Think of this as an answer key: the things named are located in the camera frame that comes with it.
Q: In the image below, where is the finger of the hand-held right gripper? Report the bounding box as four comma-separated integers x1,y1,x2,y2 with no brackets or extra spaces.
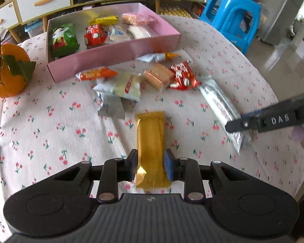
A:
242,91,304,117
225,105,304,134

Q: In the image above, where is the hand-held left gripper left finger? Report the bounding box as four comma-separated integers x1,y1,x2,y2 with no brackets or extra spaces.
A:
52,149,139,203

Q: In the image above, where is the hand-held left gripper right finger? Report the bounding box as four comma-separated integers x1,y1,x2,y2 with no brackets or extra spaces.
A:
164,149,247,203

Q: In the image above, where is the golden bar packet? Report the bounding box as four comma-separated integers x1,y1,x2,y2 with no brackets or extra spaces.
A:
134,111,172,193

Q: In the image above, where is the long silver snack packet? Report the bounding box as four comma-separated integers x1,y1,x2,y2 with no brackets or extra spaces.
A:
199,76,251,153

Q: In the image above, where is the grey foil packet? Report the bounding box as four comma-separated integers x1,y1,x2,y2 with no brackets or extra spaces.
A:
97,94,125,120

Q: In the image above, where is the red snack packet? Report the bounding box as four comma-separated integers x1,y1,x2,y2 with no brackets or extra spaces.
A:
169,61,201,91
84,24,107,48

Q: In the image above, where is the cream white snack packet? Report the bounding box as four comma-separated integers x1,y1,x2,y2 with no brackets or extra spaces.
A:
93,71,142,102

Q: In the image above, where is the clear wafer packet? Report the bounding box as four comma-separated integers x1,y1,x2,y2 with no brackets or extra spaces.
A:
144,63,175,91

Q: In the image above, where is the small orange chip packet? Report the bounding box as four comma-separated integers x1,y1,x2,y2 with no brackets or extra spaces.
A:
76,67,118,81

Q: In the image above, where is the silver and orange snack packet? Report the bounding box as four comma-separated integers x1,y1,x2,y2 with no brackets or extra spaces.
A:
137,52,181,63

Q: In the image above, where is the pink cardboard box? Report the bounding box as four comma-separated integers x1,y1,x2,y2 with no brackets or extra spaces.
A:
47,2,181,83

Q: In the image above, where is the blue white snack packet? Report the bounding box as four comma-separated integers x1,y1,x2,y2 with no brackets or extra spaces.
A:
108,25,132,41

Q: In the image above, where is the clear rice cracker packet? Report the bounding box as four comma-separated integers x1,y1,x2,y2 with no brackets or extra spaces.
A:
128,25,158,40

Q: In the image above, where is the green snack packet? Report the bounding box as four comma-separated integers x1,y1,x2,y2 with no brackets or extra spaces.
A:
51,23,80,58

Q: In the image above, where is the pink snack packet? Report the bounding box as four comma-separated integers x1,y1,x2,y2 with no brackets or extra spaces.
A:
122,13,155,26

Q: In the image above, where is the yellow labelled snack packet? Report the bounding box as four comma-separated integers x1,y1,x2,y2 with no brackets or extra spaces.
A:
89,16,119,26

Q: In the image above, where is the cherry print tablecloth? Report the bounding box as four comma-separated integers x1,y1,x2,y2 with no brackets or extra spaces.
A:
0,14,304,243

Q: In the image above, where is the blue plastic stool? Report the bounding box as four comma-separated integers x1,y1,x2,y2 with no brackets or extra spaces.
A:
200,0,262,53

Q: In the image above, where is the grey refrigerator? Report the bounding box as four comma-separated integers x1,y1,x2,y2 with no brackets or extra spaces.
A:
262,0,304,45

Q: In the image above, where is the yellow egg tray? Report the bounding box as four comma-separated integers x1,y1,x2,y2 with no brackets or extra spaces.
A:
159,1,193,18

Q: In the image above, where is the large orange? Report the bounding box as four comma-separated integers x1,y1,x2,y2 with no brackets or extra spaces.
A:
0,44,32,98

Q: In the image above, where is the blue lid storage box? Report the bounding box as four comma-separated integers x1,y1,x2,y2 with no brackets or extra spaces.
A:
24,21,45,38

